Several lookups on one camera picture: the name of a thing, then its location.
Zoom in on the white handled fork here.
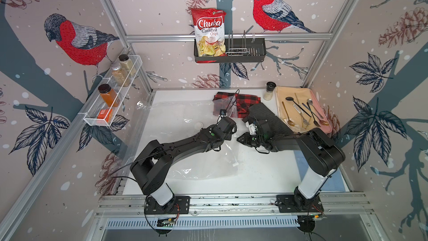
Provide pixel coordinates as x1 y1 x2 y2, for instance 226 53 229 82
293 104 310 128

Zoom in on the glass shaker black lid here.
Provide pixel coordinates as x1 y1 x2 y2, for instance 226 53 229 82
263 81 276 101

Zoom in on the iridescent spoon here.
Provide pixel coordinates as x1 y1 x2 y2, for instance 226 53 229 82
307 99 329 126

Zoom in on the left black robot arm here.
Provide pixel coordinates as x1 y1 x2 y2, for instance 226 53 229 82
130 117 237 207

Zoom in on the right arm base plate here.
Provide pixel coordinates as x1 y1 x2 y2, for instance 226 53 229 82
274 194 324 214

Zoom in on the spice jar silver lid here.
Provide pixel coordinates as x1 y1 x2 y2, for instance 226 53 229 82
111 62 130 87

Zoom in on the small orange box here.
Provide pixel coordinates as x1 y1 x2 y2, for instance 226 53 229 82
97 108 114 123

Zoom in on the beige cloth napkin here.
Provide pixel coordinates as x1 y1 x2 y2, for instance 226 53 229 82
274 87 332 133

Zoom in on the dark grey striped shirt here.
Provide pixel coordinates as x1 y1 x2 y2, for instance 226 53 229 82
243 103 294 140

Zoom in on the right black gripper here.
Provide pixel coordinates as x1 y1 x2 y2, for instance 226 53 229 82
236 133 264 148

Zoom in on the clear acrylic wall shelf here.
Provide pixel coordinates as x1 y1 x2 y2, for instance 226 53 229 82
84 54 142 128

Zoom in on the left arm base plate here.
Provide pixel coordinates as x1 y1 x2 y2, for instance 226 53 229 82
144 196 191 215

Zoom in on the folded blue cloth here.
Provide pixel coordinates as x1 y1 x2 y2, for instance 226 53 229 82
294 151 348 192

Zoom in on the Chuba cassava chips bag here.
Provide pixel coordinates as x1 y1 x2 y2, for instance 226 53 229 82
191 8 226 63

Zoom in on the gold spoon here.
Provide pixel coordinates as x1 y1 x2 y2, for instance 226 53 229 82
282 102 295 127

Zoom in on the red black plaid cloth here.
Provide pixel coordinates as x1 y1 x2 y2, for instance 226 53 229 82
213 91 261 118

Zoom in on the spice jar black lid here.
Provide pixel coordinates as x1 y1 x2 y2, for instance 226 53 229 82
118 54 137 76

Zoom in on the black ladle spoon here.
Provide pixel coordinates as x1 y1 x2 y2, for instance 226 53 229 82
285 97 311 117

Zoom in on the black wire wall basket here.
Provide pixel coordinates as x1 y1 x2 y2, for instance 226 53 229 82
194 33 266 64

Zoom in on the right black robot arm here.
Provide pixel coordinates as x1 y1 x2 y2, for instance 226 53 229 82
237 122 346 211

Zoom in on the clear plastic vacuum bag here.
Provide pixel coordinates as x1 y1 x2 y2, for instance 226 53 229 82
137 100 246 180

